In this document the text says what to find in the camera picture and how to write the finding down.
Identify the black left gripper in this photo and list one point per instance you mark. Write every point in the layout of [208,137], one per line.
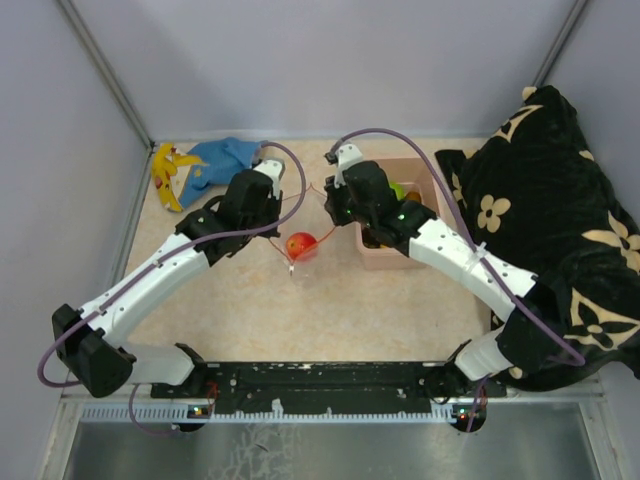
[275,206]

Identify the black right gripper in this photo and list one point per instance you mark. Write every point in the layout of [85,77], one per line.
[333,195]

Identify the green apple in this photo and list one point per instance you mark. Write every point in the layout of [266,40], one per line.
[398,190]

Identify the clear zip bag orange zipper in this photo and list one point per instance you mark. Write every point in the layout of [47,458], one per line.
[311,217]

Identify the red apple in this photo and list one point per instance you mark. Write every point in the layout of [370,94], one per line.
[300,244]

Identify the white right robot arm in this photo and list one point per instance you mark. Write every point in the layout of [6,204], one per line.
[529,306]

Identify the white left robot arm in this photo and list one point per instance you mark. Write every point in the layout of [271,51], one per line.
[92,341]

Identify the blue cloth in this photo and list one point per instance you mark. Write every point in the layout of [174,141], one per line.
[219,161]

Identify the yellow plush toy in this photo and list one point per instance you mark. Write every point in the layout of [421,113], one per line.
[170,170]

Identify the black floral blanket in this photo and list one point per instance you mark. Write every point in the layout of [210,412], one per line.
[535,196]

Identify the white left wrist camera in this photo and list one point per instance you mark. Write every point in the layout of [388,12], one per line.
[274,169]

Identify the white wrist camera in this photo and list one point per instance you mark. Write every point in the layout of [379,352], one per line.
[274,169]
[343,157]

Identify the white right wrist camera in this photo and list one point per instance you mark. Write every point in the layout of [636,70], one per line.
[343,157]

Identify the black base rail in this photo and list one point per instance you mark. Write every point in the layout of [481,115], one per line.
[318,388]

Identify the white slotted cable duct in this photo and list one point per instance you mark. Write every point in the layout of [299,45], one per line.
[165,412]

